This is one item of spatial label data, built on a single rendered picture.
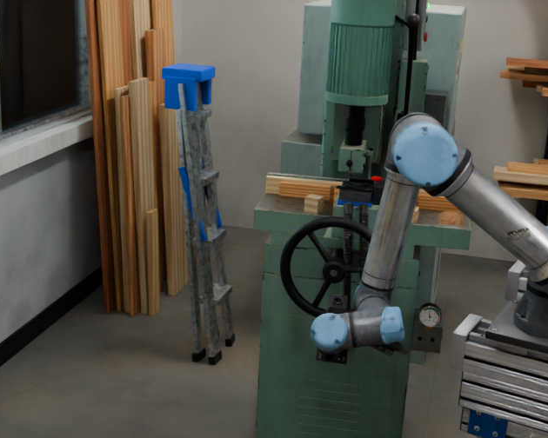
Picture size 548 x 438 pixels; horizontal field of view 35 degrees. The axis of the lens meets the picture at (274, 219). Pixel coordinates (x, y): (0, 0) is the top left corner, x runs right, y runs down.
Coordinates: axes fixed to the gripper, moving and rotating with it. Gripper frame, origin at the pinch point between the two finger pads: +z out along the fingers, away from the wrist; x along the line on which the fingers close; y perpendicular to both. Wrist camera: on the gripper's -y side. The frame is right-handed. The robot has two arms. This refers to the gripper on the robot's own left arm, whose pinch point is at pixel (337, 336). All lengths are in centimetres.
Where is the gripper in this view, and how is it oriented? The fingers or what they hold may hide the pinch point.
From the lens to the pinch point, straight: 214.2
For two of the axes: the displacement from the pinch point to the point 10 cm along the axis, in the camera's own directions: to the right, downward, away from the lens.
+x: 9.8, 1.1, -1.5
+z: 1.2, 2.3, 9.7
